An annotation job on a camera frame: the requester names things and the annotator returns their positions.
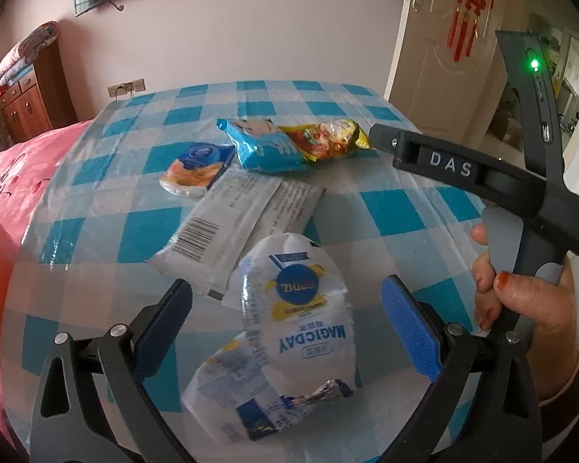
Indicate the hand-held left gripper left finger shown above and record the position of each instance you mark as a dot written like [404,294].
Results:
[166,328]

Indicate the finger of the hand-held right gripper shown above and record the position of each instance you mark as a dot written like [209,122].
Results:
[391,142]

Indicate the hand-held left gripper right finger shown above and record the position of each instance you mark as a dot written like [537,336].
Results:
[410,328]

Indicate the yellow green snack bag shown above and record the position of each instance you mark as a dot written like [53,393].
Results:
[328,140]

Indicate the white Magicday snack bag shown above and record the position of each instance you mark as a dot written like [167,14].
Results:
[294,299]

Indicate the light blue snack bag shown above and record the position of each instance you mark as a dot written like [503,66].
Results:
[265,147]

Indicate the white barcode wrapper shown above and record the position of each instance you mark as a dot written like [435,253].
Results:
[236,217]

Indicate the blue biscuit packet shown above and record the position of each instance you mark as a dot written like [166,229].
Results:
[198,166]

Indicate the person's right forearm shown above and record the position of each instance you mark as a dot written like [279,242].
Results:
[564,395]

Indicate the person's right hand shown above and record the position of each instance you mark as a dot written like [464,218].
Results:
[545,304]

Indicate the blue checkered tablecloth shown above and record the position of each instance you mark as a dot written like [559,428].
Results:
[391,212]

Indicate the white door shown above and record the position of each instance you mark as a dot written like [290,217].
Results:
[424,72]

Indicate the red knot door decoration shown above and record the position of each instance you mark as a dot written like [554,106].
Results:
[468,5]

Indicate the pink red bed sheet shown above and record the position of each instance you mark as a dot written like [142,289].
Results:
[24,169]

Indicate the brown wooden cabinet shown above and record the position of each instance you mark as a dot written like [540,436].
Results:
[38,101]

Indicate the folded pink blankets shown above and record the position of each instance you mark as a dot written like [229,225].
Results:
[24,50]

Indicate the wall socket strip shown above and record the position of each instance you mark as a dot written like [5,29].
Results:
[125,88]

